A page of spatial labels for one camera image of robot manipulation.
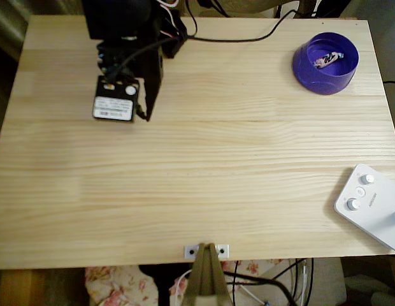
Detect long black power cable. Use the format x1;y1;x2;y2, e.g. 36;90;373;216
183;8;302;44

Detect white red servo wires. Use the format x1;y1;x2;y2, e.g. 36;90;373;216
155;0;182;39

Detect looped black cable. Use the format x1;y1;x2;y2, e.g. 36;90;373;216
184;0;198;36

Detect floral pink cushion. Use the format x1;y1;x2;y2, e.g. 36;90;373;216
85;258;292;306

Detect pink candy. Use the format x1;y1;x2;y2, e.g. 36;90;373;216
313;50;345;69

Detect white control box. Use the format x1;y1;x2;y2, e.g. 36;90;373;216
333;163;395;255

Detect pleated curtain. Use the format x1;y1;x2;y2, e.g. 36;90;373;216
0;0;29;61

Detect straight white cable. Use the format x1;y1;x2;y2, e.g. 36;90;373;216
291;258;315;306

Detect black gripper servo cable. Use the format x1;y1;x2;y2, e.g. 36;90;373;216
106;36;185;84

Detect purple plastic bowl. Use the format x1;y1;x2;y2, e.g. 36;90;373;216
292;31;360;96

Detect curved white cable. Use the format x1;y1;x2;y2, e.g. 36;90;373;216
169;269;194;296

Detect thick black cable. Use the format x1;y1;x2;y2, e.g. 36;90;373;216
223;270;299;306

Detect short white cable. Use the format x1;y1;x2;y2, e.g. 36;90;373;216
237;282;265;305

